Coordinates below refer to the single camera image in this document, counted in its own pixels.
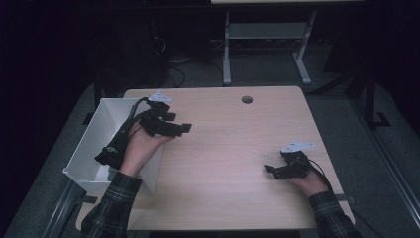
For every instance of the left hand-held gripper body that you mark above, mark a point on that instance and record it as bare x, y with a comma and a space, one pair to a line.
155, 122

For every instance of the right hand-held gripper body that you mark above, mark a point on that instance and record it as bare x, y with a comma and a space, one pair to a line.
297, 163

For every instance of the black glove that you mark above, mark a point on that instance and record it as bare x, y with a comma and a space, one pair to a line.
112, 150

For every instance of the white box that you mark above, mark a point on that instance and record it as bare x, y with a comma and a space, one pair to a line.
99, 132

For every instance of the person's right hand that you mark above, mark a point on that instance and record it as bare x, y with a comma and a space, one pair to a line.
312, 183

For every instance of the person's left hand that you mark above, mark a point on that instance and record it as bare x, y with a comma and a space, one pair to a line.
140, 148

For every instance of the black metal stand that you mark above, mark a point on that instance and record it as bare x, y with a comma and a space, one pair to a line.
369, 95

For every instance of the aluminium rail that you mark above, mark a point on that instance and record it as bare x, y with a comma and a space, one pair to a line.
61, 211
389, 162

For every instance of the grey metal desk frame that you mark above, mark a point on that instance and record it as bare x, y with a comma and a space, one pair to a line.
264, 30

